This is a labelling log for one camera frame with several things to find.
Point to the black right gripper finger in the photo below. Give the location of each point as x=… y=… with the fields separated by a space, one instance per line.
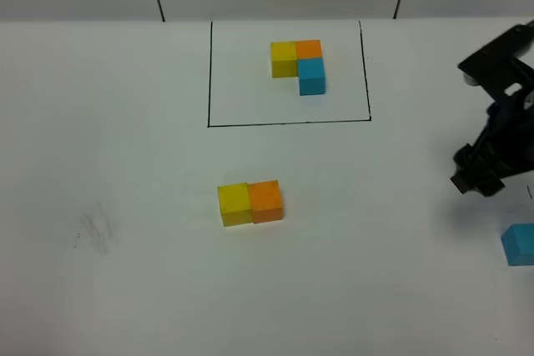
x=462 y=182
x=489 y=186

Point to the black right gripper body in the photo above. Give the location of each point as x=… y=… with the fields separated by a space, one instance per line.
x=504 y=147

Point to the blue template block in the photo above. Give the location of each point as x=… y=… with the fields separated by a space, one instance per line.
x=311 y=74

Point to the orange template block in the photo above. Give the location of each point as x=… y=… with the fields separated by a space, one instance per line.
x=308 y=49

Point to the yellow template block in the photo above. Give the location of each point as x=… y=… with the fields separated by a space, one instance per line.
x=284 y=61

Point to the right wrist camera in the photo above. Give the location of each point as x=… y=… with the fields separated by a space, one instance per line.
x=496 y=66

